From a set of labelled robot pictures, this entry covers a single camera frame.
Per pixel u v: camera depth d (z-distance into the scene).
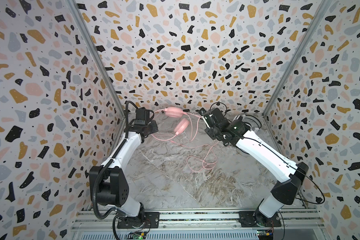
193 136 1.13
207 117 0.56
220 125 0.54
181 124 0.82
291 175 0.42
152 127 0.79
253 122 1.17
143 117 0.66
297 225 0.76
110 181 0.43
